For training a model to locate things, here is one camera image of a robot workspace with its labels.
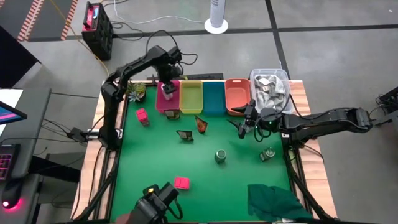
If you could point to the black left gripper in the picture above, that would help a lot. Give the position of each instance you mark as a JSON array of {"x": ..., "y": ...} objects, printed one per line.
[{"x": 168, "y": 73}]

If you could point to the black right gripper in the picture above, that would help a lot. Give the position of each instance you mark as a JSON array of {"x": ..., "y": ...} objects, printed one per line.
[{"x": 252, "y": 116}]

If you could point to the white cap spice jar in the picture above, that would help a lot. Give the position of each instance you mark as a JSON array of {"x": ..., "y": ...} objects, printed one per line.
[{"x": 168, "y": 96}]

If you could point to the pink spice box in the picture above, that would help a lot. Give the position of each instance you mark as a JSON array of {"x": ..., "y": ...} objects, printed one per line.
[
  {"x": 142, "y": 116},
  {"x": 182, "y": 183}
]

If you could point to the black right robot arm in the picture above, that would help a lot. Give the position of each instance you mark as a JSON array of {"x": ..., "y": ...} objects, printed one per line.
[{"x": 326, "y": 119}]

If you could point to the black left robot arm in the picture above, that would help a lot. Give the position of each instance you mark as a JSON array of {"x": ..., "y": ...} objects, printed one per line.
[{"x": 130, "y": 67}]

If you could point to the magenta plastic bin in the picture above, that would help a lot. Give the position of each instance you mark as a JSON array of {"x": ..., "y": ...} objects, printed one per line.
[{"x": 168, "y": 105}]

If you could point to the yellow-green plastic bin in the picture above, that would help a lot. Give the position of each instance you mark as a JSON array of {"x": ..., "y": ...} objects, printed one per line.
[{"x": 191, "y": 97}]

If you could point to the orange plastic bin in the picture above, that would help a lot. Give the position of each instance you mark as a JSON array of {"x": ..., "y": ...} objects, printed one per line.
[{"x": 237, "y": 93}]

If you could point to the small potted succulent plant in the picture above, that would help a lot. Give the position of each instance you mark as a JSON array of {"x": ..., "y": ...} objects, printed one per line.
[{"x": 136, "y": 91}]

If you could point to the blue plastic bin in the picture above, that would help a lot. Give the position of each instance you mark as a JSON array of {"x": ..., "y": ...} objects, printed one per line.
[{"x": 214, "y": 98}]

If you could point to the grey cloth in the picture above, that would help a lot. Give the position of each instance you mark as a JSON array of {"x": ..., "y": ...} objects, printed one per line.
[{"x": 273, "y": 91}]

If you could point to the green lid spice jar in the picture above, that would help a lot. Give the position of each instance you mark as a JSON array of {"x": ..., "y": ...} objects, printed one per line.
[
  {"x": 220, "y": 156},
  {"x": 266, "y": 154}
]

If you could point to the clear plastic bin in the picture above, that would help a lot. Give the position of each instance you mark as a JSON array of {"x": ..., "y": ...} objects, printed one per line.
[{"x": 270, "y": 72}]

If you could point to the green table mat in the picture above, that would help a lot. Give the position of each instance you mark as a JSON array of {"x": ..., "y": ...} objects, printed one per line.
[{"x": 155, "y": 161}]

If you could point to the white tower fan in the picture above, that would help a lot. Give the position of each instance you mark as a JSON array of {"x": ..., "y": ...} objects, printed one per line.
[{"x": 217, "y": 14}]

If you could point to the dark green cloth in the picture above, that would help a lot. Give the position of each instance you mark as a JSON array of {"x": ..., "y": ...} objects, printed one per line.
[{"x": 273, "y": 202}]

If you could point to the black crate with red top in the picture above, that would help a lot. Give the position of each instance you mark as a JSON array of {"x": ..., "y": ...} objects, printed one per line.
[{"x": 96, "y": 31}]

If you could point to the black power adapter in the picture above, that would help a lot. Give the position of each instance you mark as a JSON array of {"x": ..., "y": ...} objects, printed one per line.
[{"x": 77, "y": 134}]

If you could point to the person's hand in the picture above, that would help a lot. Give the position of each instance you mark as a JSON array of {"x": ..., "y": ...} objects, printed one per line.
[{"x": 124, "y": 218}]

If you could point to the grey desk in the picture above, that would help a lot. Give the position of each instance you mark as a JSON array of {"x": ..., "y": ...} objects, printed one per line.
[{"x": 31, "y": 133}]

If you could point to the black partition panel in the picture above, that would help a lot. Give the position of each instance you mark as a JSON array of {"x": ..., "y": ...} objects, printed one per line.
[{"x": 15, "y": 59}]

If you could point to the white paper sheet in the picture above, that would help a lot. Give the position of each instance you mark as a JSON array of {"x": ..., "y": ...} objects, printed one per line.
[{"x": 9, "y": 97}]

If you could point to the computer monitor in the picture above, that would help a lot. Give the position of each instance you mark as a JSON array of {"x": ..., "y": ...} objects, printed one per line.
[{"x": 9, "y": 114}]

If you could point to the backlit keyboard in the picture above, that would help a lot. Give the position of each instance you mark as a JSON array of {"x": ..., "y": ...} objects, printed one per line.
[{"x": 6, "y": 161}]

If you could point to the black computer mouse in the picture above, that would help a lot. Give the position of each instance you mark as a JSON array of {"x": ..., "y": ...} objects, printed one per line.
[{"x": 11, "y": 194}]

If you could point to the black aluminium table frame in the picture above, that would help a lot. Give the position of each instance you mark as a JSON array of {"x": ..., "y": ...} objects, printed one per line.
[{"x": 99, "y": 195}]

